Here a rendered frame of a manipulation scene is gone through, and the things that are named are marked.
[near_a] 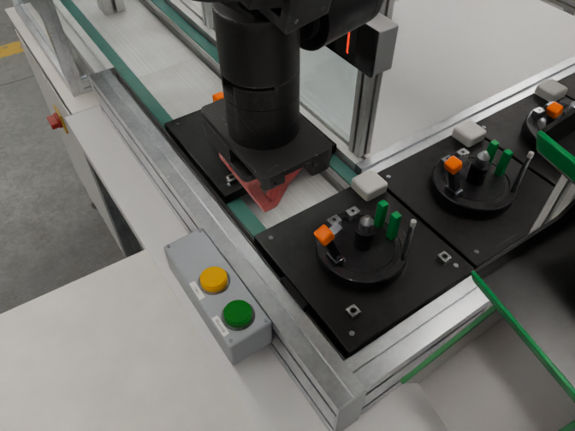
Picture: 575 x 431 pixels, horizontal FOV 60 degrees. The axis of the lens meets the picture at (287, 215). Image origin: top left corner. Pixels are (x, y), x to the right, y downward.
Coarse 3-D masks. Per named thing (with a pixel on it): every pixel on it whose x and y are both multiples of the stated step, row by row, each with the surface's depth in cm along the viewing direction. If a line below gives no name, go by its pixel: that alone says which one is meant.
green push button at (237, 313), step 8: (232, 304) 70; (240, 304) 70; (248, 304) 70; (224, 312) 70; (232, 312) 69; (240, 312) 69; (248, 312) 69; (232, 320) 69; (240, 320) 69; (248, 320) 69
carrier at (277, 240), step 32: (352, 192) 85; (384, 192) 85; (288, 224) 80; (320, 224) 80; (352, 224) 78; (384, 224) 78; (416, 224) 80; (288, 256) 76; (320, 256) 74; (352, 256) 74; (384, 256) 74; (416, 256) 76; (320, 288) 72; (352, 288) 72; (384, 288) 72; (416, 288) 72; (448, 288) 73; (320, 320) 70; (384, 320) 69; (352, 352) 66
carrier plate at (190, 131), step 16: (176, 128) 96; (192, 128) 96; (192, 144) 93; (208, 144) 93; (192, 160) 92; (208, 160) 90; (208, 176) 88; (224, 176) 88; (224, 192) 85; (240, 192) 86
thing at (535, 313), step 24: (528, 240) 45; (552, 240) 46; (504, 264) 46; (528, 264) 46; (552, 264) 45; (480, 288) 46; (504, 288) 45; (528, 288) 45; (552, 288) 44; (504, 312) 43; (528, 312) 44; (552, 312) 43; (528, 336) 41; (552, 336) 42; (552, 360) 41
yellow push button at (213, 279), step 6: (204, 270) 74; (210, 270) 74; (216, 270) 74; (222, 270) 74; (204, 276) 73; (210, 276) 73; (216, 276) 73; (222, 276) 73; (204, 282) 73; (210, 282) 73; (216, 282) 73; (222, 282) 73; (204, 288) 73; (210, 288) 72; (216, 288) 72; (222, 288) 73
